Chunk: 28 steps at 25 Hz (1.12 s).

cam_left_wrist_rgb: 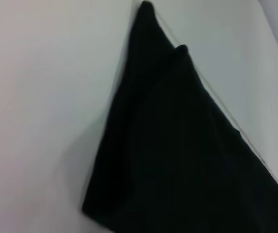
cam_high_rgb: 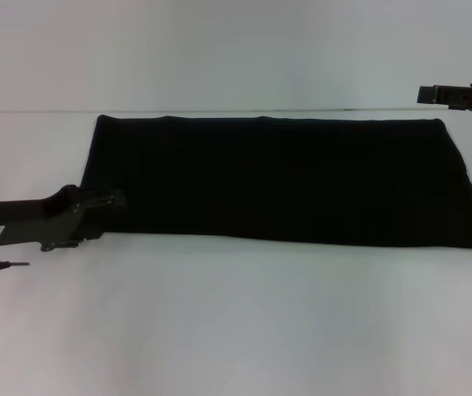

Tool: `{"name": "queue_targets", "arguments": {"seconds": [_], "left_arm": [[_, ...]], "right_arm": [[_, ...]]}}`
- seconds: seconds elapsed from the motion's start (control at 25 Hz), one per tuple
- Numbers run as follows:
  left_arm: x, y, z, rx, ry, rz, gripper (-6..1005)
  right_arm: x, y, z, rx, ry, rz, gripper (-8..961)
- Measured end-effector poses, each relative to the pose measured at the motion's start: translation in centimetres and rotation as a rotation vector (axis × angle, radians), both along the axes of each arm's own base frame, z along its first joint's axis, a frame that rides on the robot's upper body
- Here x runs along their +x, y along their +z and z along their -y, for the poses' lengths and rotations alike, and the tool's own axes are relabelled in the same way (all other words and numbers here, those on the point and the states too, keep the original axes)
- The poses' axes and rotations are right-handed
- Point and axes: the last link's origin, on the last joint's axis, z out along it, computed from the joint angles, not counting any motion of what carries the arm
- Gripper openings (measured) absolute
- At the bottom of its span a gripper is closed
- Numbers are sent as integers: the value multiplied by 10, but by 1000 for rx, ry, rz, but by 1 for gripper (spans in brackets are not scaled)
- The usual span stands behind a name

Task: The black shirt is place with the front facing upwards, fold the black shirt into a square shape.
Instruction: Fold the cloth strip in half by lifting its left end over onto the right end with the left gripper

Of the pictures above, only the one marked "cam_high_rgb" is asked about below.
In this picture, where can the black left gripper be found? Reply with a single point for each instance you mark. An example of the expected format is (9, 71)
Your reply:
(46, 222)

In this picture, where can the black t-shirt with FREE print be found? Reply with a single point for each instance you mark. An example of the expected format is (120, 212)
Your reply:
(285, 181)

